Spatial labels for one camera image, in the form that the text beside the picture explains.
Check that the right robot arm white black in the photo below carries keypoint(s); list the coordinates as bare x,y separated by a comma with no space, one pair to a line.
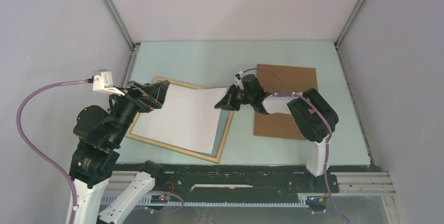
314,117

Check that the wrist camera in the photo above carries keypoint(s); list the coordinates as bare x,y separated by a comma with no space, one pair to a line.
103,83
238,80

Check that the right aluminium corner post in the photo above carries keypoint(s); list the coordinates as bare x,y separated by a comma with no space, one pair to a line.
349,22

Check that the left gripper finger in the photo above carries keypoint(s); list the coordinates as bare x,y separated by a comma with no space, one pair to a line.
137,92
156,94

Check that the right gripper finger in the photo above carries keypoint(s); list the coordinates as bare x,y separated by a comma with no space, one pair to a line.
232,106
226,102

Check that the brown cardboard backing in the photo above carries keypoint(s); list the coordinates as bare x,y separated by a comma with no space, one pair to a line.
283,80

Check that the aluminium corner post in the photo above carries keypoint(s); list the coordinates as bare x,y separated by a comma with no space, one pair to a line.
349,22
117,19

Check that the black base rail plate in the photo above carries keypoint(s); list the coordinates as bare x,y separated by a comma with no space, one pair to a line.
259,196

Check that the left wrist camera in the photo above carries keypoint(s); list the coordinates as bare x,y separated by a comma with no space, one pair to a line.
103,83

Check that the aluminium base extrusion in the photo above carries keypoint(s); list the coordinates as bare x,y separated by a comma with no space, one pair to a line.
342,183

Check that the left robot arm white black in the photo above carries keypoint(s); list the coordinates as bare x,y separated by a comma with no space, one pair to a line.
100,134

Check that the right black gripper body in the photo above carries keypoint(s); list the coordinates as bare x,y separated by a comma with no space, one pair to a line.
238,95

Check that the left aluminium corner post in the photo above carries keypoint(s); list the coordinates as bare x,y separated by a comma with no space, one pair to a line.
117,19

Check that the landscape photo print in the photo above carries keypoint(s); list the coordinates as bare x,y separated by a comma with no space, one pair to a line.
187,119

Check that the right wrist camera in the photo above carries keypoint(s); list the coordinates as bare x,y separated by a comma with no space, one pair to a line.
238,80

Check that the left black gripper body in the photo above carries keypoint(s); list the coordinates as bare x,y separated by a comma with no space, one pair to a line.
126,109

